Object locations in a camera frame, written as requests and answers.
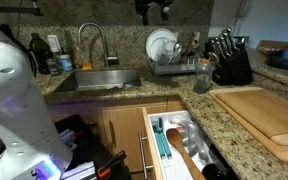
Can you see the dark green glass bottle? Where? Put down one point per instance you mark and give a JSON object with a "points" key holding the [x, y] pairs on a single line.
{"points": [[40, 53]]}

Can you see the orange black clamp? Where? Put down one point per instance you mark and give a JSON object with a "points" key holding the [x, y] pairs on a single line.
{"points": [[112, 163]]}

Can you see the white wall outlet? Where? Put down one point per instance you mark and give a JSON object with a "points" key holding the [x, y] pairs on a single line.
{"points": [[196, 36], [53, 43]]}

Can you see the white stacked panels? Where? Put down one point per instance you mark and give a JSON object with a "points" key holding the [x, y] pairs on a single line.
{"points": [[80, 171]]}

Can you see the curved steel kitchen faucet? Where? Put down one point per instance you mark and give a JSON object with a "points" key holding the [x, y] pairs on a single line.
{"points": [[105, 50]]}

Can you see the wide wooden chopping board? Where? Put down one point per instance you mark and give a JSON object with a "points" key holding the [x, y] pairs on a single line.
{"points": [[277, 151]]}

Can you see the dark wooden rack utensil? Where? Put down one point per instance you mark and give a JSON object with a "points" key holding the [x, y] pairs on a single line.
{"points": [[188, 46]]}

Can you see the black round drawer item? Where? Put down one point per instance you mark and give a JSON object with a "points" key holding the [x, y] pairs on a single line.
{"points": [[214, 172]]}

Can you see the metal spoons in rack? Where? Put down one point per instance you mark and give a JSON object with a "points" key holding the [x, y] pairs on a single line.
{"points": [[176, 50]]}

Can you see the grey dish drying rack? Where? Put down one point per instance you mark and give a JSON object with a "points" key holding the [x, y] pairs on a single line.
{"points": [[170, 68]]}

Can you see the stainless steel sink basin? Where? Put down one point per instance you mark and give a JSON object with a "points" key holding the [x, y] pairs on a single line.
{"points": [[100, 78]]}

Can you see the open wooden kitchen drawer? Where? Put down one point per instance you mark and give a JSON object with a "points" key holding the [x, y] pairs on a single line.
{"points": [[150, 146]]}

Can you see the orange sponge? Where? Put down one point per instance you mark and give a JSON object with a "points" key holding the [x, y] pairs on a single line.
{"points": [[86, 66]]}

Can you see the wooden cabinet door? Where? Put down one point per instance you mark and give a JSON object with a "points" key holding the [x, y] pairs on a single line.
{"points": [[127, 140]]}

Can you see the clear drinking glass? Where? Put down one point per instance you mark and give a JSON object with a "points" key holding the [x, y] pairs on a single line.
{"points": [[203, 76]]}

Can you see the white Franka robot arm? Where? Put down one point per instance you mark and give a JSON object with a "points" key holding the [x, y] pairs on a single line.
{"points": [[10, 100]]}

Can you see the brown wooden tray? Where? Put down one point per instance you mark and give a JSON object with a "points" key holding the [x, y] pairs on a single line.
{"points": [[267, 45]]}

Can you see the white capped blue bottle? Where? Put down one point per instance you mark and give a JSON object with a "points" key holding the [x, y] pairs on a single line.
{"points": [[66, 63]]}

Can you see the dark blue bowl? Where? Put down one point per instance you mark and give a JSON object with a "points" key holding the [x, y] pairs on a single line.
{"points": [[284, 60]]}

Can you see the blue clear plastic sink item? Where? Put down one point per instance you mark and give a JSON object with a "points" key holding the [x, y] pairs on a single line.
{"points": [[128, 85]]}

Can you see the black knife block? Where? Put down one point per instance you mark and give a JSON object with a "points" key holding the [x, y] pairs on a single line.
{"points": [[235, 68]]}

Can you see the plastic wrapped cutlery bundle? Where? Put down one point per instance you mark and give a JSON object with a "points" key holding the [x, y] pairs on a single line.
{"points": [[199, 140]]}

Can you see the long wooden spoon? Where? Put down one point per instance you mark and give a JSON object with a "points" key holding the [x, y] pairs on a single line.
{"points": [[180, 146]]}

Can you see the smaller white plate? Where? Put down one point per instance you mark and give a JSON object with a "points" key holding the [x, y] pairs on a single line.
{"points": [[159, 48]]}

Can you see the thick wooden chopping board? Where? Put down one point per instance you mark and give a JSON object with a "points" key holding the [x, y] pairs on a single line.
{"points": [[264, 113]]}

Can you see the white drawer organizer tray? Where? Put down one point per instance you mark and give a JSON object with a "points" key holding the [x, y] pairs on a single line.
{"points": [[177, 170]]}

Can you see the large white plate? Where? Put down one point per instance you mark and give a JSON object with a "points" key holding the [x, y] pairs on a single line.
{"points": [[157, 35]]}

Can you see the small dark soap bottle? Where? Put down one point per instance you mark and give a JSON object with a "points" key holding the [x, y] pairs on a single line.
{"points": [[53, 65]]}

